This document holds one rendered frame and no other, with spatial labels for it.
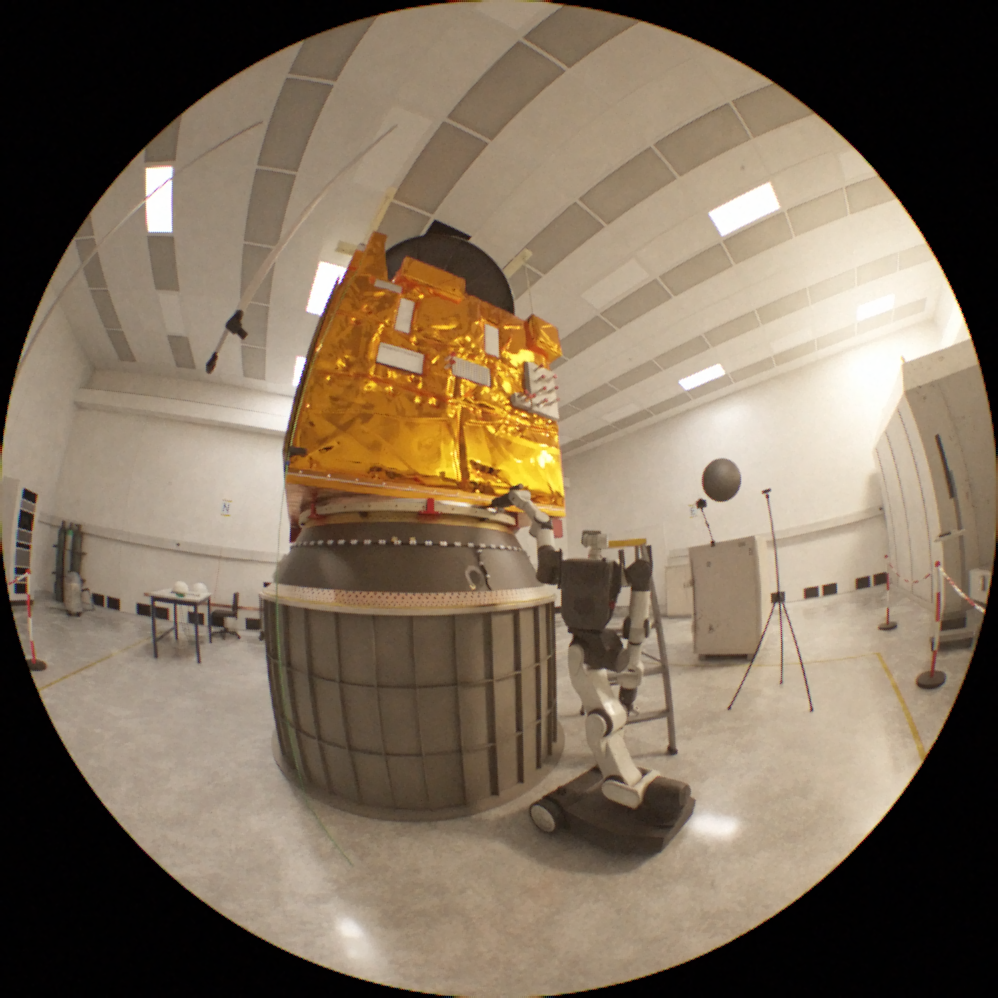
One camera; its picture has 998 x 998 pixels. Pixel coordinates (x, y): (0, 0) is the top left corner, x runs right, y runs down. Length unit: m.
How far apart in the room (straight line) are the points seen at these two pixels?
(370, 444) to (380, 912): 2.17
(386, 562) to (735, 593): 3.77
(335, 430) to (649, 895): 2.53
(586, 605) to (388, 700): 1.00
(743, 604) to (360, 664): 3.90
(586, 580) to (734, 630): 3.25
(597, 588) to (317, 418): 1.58
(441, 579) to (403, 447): 0.76
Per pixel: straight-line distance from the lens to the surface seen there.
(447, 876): 1.64
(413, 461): 1.85
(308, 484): 1.74
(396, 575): 1.60
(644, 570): 1.37
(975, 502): 5.53
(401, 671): 1.58
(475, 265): 3.50
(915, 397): 5.47
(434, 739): 1.72
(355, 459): 1.77
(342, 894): 1.63
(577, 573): 1.31
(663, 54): 4.32
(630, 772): 1.66
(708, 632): 4.44
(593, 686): 1.52
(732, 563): 4.25
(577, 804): 1.75
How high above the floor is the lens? 1.30
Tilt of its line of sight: 14 degrees up
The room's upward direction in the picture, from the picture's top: 2 degrees counter-clockwise
